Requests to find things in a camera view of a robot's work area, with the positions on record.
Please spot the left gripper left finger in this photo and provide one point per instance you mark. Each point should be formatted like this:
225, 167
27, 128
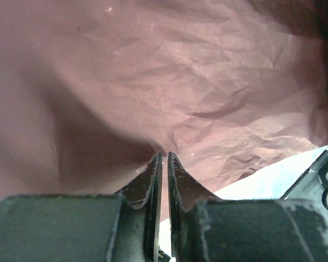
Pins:
123, 226

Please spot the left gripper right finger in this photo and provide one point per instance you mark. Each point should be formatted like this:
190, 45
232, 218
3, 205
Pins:
207, 228

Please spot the red wrapping paper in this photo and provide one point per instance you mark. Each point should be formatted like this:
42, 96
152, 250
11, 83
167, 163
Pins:
90, 90

